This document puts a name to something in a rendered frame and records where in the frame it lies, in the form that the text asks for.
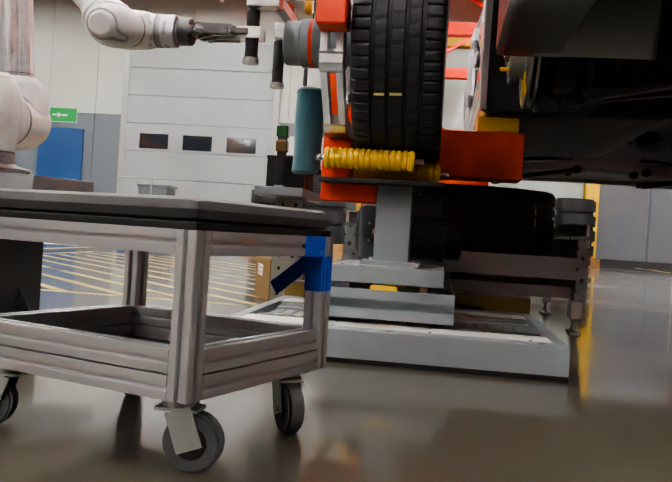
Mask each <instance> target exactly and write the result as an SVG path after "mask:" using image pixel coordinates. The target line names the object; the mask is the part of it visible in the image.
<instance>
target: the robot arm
mask: <svg viewBox="0 0 672 482"><path fill-rule="evenodd" d="M73 1H74V2H75V4H76V5H77V6H78V7H79V9H80V10H81V13H82V17H81V20H82V22H83V23H84V24H85V26H86V29H87V31H88V33H89V34H90V36H91V37H92V38H93V39H94V40H95V41H97V42H98V43H100V44H102V45H104V46H108V47H112V48H118V49H125V50H151V49H154V48H176V49H177V48H179V47H180V46H193V45H194V44H195V41H196V40H197V39H199V40H201V41H204V42H206V41H208V43H241V41H245V38H259V42H265V35H266V31H262V27H261V26H235V25H233V26H232V24H230V23H229V24H227V23H205V22H198V21H197V22H195V21H194V20H193V19H192V18H179V17H178V16H177V15H163V14H160V15H158V14H152V13H150V12H146V11H142V10H131V9H130V8H129V7H128V6H127V5H126V4H124V3H123V2H121V1H120V0H73ZM51 125H52V121H51V116H50V114H49V110H48V106H47V101H46V96H45V90H44V86H43V85H42V84H41V82H40V81H39V80H38V79H36V78H35V72H34V13H33V0H0V172H9V173H20V174H26V173H30V175H31V170H28V169H24V168H21V167H19V166H16V164H15V152H16V150H28V149H32V148H35V147H37V146H38V145H40V144H42V143H43V142H44V141H45V140H46V139H47V137H48V136H49V134H50V131H51Z"/></svg>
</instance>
